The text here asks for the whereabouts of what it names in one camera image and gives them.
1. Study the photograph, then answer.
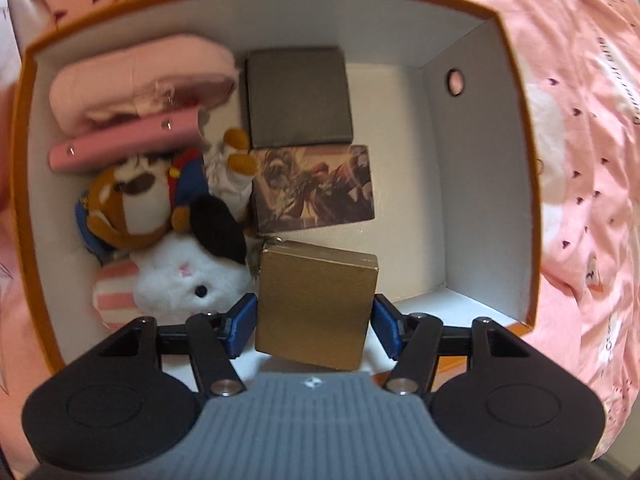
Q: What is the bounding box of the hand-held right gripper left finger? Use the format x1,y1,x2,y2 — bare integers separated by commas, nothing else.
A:
96,293,259,398

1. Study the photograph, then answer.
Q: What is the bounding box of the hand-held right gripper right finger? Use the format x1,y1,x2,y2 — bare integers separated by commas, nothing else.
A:
371,293,532,396

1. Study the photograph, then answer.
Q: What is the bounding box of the picture printed box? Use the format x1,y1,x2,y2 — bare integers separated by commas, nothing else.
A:
249,143,377,234

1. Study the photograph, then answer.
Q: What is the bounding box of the dark grey box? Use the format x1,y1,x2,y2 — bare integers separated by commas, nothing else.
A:
244,46,355,150

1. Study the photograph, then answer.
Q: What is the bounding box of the white plush toy black ear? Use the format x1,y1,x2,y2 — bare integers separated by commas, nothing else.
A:
92,195,252,329

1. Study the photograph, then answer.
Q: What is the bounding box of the pink cylindrical case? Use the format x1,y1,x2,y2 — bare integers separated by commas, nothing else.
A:
48,110,204,172

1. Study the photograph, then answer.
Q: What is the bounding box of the gold box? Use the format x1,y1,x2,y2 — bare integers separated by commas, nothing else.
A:
254,239,380,372

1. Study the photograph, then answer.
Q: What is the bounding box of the white cardboard box orange rim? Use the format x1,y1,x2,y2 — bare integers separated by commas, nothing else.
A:
10,0,544,377

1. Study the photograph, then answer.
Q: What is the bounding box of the pink printed blanket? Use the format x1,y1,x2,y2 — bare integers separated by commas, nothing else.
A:
0,0,640,463

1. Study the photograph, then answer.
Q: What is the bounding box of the brown dog plush toy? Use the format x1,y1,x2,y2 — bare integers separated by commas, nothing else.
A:
75,127,257,254

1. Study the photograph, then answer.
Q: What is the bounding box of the pink cloth pouch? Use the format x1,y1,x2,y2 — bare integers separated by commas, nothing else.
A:
49,33,239,134

